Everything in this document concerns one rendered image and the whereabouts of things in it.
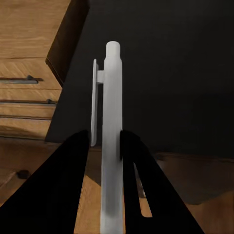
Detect swivel chair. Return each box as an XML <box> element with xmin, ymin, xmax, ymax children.
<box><xmin>0</xmin><ymin>170</ymin><xmax>29</xmax><ymax>190</ymax></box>

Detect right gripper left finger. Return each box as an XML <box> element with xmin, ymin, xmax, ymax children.
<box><xmin>0</xmin><ymin>130</ymin><xmax>89</xmax><ymax>234</ymax></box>

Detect pen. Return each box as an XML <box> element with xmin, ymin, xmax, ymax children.
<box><xmin>90</xmin><ymin>41</ymin><xmax>123</xmax><ymax>234</ymax></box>

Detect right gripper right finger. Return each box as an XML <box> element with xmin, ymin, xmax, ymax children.
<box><xmin>122</xmin><ymin>130</ymin><xmax>204</xmax><ymax>234</ymax></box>

